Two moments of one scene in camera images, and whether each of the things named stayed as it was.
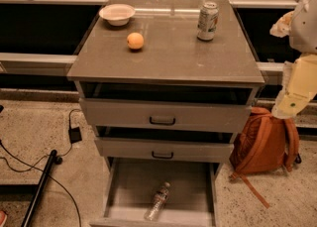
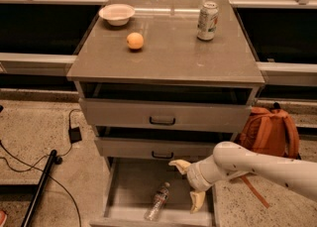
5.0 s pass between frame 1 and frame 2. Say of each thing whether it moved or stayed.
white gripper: moved
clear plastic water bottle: stayed
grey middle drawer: stayed
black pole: stayed
